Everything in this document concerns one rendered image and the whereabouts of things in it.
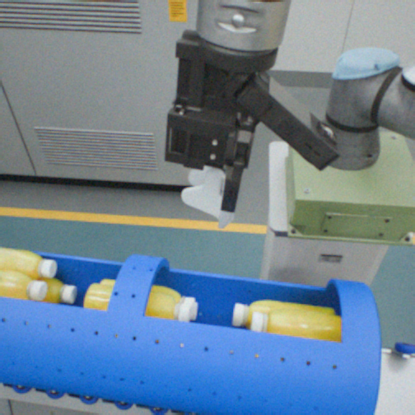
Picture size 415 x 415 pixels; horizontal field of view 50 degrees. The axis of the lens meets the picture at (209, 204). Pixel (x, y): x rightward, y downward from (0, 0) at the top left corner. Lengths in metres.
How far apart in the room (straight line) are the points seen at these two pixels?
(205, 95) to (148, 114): 1.91
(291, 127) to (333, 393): 0.52
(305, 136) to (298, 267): 0.77
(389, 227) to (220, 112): 0.65
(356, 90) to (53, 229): 2.04
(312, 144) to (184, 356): 0.48
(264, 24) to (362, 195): 0.64
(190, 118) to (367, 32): 3.17
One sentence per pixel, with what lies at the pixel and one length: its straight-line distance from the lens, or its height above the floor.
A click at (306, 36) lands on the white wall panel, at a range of 3.48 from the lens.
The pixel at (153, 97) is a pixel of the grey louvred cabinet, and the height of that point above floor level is 0.69.
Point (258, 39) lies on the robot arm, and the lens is 0.37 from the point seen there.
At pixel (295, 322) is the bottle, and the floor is 1.19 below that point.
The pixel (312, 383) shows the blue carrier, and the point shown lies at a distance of 0.80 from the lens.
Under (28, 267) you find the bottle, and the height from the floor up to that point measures 1.12.
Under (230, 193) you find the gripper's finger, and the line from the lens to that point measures 0.44.
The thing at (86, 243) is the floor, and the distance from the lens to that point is 2.54.
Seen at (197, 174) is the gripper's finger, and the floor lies 1.58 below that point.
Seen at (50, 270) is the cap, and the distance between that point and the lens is 1.05.
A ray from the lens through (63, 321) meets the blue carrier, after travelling 0.84.
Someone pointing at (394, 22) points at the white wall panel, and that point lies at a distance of 3.55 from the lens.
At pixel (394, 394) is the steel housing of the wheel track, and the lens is 1.13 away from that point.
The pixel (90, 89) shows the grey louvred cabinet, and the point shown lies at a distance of 2.33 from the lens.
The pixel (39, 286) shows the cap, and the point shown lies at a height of 1.14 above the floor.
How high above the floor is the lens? 1.92
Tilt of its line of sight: 47 degrees down
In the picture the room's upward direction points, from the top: straight up
